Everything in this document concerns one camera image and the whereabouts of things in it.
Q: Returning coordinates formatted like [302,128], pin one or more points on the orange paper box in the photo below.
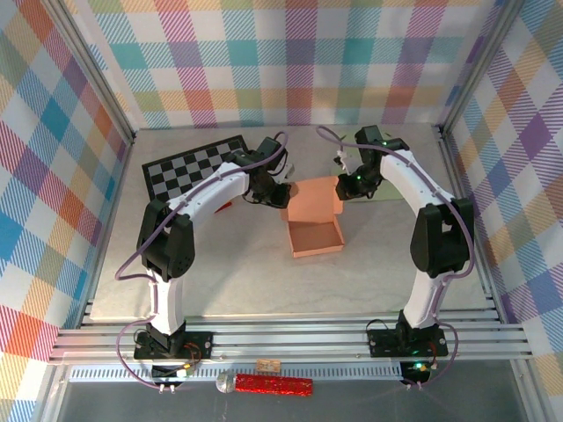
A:
[314,237]

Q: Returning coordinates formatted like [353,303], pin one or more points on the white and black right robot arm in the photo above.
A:
[404,176]

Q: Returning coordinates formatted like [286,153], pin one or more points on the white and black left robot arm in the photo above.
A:
[206,186]

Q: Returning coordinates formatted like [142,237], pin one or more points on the black and grey chessboard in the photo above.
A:
[176,171]

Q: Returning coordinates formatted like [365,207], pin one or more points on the small brown cardboard tag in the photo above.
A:
[268,365]

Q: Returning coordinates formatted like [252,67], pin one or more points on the perforated metal strip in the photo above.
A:
[330,373]

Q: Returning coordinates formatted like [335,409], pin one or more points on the red glitter microphone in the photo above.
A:
[272,386]

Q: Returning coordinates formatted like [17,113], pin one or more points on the black connector module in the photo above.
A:
[413,373]
[165,373]

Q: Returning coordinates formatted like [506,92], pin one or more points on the aluminium side rail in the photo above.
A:
[109,211]
[458,176]

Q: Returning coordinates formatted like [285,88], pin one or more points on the aluminium rail bed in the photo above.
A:
[286,340]

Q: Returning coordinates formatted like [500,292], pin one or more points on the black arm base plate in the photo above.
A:
[382,343]
[198,343]

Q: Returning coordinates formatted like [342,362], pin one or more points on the aluminium frame post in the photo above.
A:
[90,66]
[478,66]

